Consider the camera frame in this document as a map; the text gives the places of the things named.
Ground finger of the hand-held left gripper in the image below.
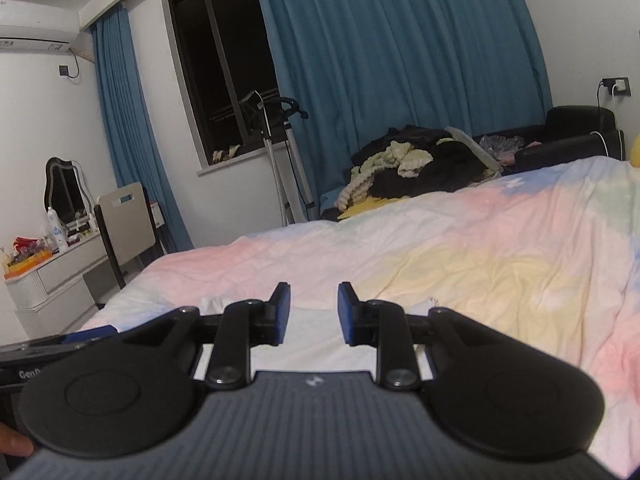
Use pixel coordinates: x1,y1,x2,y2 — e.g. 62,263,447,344
62,325,120,345

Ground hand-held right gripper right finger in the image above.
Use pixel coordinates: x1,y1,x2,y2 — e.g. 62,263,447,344
336,281,508,392

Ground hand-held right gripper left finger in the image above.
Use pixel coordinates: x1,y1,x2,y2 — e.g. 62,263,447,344
120,281,292,392

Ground light grey printed t-shirt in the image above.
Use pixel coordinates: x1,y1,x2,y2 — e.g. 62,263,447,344
192,296,443,383

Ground pile of black clothes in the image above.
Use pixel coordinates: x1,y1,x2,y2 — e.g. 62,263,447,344
350,124,501,198

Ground person's left hand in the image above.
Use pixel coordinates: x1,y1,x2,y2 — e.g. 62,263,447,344
0,422,36,457

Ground white vanity dresser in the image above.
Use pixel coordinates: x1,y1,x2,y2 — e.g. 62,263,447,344
2,232,126,341

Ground orange organizer tray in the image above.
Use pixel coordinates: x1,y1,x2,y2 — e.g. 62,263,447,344
4,250,53,277

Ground white spray bottle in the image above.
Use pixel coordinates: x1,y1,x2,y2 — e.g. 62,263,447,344
46,206,70,255

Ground yellow cloth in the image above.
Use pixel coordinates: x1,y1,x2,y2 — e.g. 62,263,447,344
337,195,407,221

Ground red packets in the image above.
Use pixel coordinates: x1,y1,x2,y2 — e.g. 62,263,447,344
12,237,48,256

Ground wavy framed vanity mirror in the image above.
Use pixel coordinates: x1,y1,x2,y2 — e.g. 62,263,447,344
44,156,94,221

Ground garment steamer stand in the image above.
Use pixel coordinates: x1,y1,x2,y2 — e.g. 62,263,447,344
239,91,317,226

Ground cream knitted scarf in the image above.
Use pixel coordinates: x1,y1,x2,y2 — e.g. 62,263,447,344
334,140,435,211

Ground pastel tie-dye blanket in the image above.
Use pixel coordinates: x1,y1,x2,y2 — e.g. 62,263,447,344
80,156,640,480

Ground white laundry basket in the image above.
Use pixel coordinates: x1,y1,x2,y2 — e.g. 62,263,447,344
445,126,504,179

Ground narrow blue curtain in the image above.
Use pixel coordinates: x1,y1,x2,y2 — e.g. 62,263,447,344
90,2,196,256

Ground clear plastic bag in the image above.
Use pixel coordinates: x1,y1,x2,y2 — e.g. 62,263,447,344
480,135,526,159

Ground dark framed window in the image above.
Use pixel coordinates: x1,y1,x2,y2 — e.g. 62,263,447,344
161,0,281,168

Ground wide blue curtain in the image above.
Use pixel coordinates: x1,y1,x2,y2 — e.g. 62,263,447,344
247,0,553,221

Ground black leather sofa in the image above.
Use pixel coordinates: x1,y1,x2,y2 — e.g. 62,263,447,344
475,105,626,176

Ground white air conditioner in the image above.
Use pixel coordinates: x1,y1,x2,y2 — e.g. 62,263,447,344
0,0,81,53

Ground beige chair with black frame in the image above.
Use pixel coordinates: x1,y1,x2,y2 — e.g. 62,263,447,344
94,181,164,290

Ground white charging cable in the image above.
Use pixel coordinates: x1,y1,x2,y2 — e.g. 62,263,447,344
590,131,626,161

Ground wall socket with charger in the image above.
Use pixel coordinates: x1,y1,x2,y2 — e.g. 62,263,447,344
601,76,632,97

